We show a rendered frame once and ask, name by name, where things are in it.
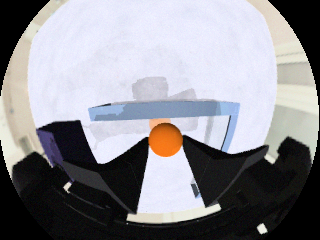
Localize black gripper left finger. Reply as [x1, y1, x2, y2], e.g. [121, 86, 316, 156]
[61, 136, 149, 216]

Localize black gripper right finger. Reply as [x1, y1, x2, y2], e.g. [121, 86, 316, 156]
[181, 135, 269, 208]

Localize light blue l-shaped wall top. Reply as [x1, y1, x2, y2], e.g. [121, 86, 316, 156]
[88, 100, 240, 152]

